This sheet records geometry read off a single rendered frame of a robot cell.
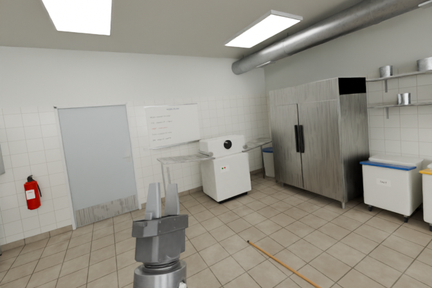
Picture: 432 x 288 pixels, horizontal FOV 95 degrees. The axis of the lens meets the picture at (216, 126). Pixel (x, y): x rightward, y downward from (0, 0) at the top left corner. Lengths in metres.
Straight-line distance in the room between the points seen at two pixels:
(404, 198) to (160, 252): 3.48
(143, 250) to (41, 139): 3.85
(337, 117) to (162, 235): 3.24
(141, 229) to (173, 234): 0.07
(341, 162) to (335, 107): 0.84
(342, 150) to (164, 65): 3.55
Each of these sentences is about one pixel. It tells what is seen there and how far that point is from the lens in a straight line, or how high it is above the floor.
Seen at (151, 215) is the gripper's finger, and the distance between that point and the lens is 0.39.
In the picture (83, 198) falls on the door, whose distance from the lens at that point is 4.31.
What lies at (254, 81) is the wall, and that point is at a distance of 5.44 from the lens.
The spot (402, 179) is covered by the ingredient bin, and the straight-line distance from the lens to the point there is 3.60.
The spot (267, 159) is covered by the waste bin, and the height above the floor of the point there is 0.46.
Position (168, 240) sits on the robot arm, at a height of 1.51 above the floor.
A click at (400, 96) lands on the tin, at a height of 1.67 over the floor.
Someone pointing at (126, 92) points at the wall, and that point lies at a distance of 4.13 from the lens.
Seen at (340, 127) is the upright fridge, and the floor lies 1.31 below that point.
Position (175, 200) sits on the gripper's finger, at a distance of 0.43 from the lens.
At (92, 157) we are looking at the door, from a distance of 4.15.
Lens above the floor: 1.72
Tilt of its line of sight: 4 degrees down
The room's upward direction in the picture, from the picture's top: 6 degrees counter-clockwise
